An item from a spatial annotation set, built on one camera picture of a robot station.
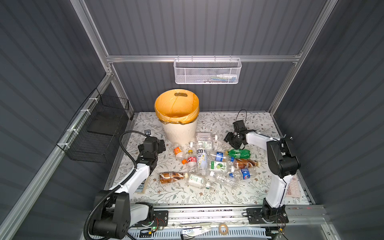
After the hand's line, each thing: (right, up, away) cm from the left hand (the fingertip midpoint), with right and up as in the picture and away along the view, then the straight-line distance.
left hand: (154, 142), depth 87 cm
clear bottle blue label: (+52, -18, -2) cm, 55 cm away
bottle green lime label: (+39, -14, +1) cm, 41 cm away
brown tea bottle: (+10, -19, -4) cm, 22 cm away
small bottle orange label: (+13, -6, +7) cm, 16 cm away
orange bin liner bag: (+11, +23, +15) cm, 30 cm away
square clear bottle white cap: (+31, +3, +14) cm, 35 cm away
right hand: (+47, 0, +14) cm, 49 cm away
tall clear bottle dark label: (+28, -14, 0) cm, 32 cm away
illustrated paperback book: (-6, -25, -6) cm, 26 cm away
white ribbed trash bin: (+15, +5, +4) cm, 16 cm away
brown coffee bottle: (+54, -12, 0) cm, 55 cm away
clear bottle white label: (+28, -2, +10) cm, 30 cm away
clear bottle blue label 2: (+39, -9, +3) cm, 40 cm away
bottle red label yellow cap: (+22, -14, +4) cm, 27 cm away
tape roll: (+37, -40, -16) cm, 57 cm away
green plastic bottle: (+54, -8, +5) cm, 55 cm away
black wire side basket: (-27, +5, -13) cm, 30 cm away
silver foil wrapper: (+24, -40, -17) cm, 50 cm away
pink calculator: (+78, -25, -6) cm, 82 cm away
